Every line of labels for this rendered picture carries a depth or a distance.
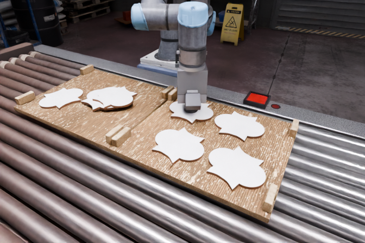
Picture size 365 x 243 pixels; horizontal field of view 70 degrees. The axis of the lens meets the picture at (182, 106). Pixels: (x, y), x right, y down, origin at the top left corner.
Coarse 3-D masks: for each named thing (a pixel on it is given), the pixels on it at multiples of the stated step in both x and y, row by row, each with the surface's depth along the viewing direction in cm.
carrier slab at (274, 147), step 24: (144, 120) 77; (168, 120) 77; (264, 120) 77; (144, 144) 68; (216, 144) 68; (240, 144) 68; (264, 144) 68; (288, 144) 68; (168, 168) 61; (192, 168) 61; (264, 168) 61; (216, 192) 55; (240, 192) 55; (264, 192) 55; (264, 216) 50
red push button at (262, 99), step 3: (252, 93) 93; (249, 96) 91; (252, 96) 91; (255, 96) 91; (258, 96) 91; (261, 96) 91; (264, 96) 91; (249, 99) 89; (252, 99) 89; (255, 99) 89; (258, 99) 89; (261, 99) 89; (264, 99) 89; (258, 102) 88; (261, 102) 88; (264, 102) 88
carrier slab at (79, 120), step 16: (80, 80) 100; (96, 80) 100; (112, 80) 100; (128, 80) 100; (144, 96) 90; (160, 96) 90; (32, 112) 81; (48, 112) 81; (64, 112) 81; (80, 112) 81; (96, 112) 81; (112, 112) 81; (128, 112) 81; (144, 112) 81; (64, 128) 74; (80, 128) 74; (96, 128) 74; (112, 128) 74; (96, 144) 69
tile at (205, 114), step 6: (174, 102) 84; (174, 108) 81; (180, 108) 81; (204, 108) 81; (174, 114) 78; (180, 114) 78; (186, 114) 78; (192, 114) 78; (198, 114) 78; (204, 114) 78; (210, 114) 78; (186, 120) 77; (192, 120) 75; (198, 120) 76; (204, 120) 76
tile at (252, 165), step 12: (216, 156) 63; (228, 156) 63; (240, 156) 63; (216, 168) 60; (228, 168) 60; (240, 168) 60; (252, 168) 60; (228, 180) 57; (240, 180) 57; (252, 180) 57; (264, 180) 57
